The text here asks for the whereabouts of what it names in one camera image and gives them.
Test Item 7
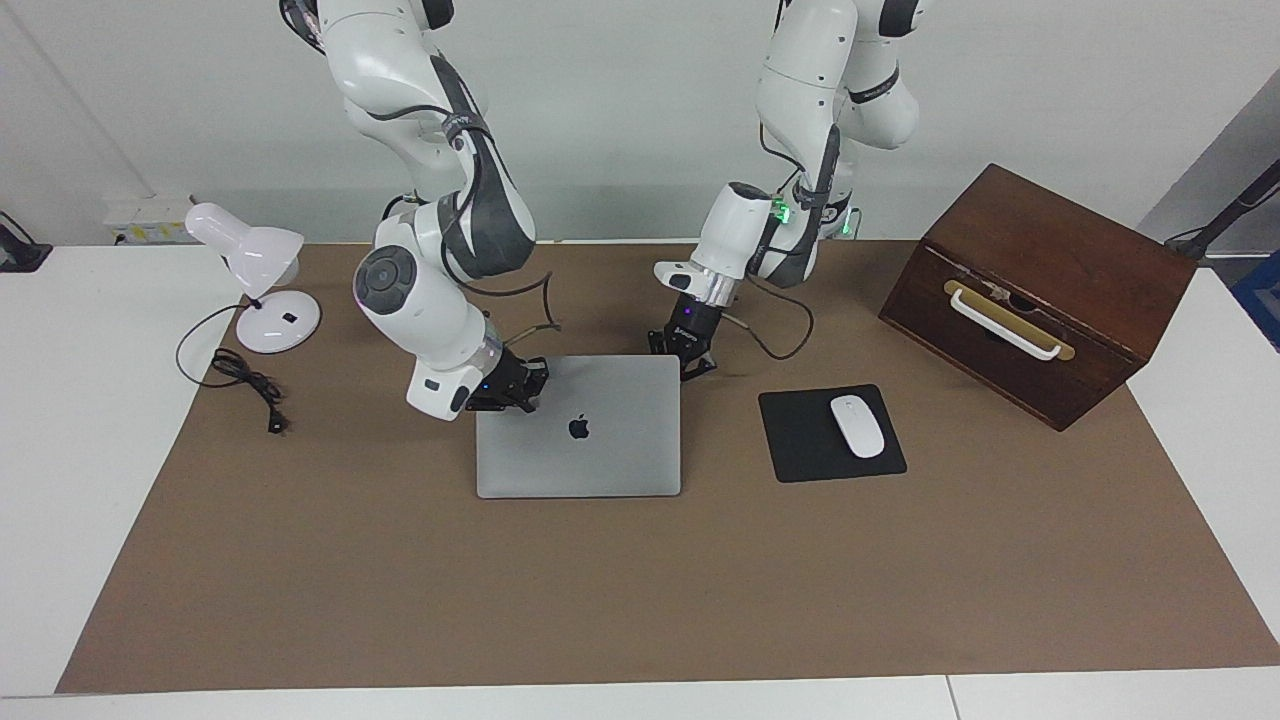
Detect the white box handle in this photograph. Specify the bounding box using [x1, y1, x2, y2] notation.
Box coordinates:
[948, 289, 1063, 361]

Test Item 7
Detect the black clamp mount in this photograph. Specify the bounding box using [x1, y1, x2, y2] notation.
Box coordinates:
[0, 212, 53, 273]

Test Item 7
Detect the black mouse pad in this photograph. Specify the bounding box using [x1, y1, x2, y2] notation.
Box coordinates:
[758, 384, 908, 484]

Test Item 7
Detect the brass handle plate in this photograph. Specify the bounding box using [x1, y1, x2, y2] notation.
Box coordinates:
[943, 280, 1077, 362]

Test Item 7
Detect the white computer mouse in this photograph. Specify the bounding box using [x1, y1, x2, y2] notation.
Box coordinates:
[830, 395, 887, 460]

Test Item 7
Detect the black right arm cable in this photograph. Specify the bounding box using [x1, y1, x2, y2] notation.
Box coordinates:
[285, 0, 563, 346]

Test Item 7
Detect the black stand leg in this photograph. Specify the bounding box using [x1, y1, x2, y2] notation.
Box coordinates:
[1165, 160, 1280, 263]

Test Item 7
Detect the blue crate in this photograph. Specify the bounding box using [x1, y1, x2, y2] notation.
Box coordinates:
[1232, 250, 1280, 351]

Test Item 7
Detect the brown table mat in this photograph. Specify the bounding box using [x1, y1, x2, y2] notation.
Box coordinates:
[55, 240, 1280, 694]

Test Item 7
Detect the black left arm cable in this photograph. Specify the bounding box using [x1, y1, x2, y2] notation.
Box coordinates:
[722, 120, 816, 361]

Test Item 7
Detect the grey aluminium laptop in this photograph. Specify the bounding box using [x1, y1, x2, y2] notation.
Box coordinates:
[475, 354, 683, 499]

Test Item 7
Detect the white desk lamp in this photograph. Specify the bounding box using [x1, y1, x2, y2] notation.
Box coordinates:
[185, 202, 322, 354]

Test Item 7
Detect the dark brown wooden box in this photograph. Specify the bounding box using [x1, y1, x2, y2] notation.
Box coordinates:
[878, 163, 1199, 432]

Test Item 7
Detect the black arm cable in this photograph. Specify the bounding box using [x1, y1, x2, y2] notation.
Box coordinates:
[285, 0, 563, 346]
[722, 120, 816, 361]

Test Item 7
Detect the white power strip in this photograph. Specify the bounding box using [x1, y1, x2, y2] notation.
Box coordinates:
[105, 195, 193, 246]

